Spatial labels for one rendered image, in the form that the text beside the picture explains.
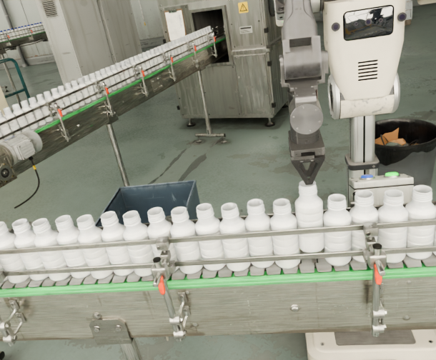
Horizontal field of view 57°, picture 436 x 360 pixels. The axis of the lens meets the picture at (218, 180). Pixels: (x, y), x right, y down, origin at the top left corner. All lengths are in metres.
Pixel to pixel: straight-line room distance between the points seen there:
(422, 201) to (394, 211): 0.06
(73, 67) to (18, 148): 4.68
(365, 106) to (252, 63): 3.16
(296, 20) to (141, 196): 1.04
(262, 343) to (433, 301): 1.23
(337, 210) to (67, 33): 6.16
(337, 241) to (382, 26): 0.72
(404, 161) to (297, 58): 1.79
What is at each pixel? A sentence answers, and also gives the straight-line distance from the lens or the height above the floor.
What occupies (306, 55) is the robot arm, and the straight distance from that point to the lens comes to 0.77.
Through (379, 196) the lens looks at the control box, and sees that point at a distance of 1.06.
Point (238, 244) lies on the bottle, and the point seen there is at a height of 1.08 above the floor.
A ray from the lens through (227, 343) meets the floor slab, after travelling 2.16.
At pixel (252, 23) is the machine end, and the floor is 1.14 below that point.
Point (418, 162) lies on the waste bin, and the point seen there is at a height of 0.52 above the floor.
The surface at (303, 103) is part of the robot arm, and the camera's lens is 0.71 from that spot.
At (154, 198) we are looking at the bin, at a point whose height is 0.89.
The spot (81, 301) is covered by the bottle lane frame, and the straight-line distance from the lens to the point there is 1.11.
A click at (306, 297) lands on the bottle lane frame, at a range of 0.99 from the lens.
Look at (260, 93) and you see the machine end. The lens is 4.58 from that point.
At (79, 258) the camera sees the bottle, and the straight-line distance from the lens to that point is 1.07.
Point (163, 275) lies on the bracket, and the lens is 0.90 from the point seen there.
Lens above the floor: 1.62
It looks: 27 degrees down
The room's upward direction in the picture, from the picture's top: 10 degrees counter-clockwise
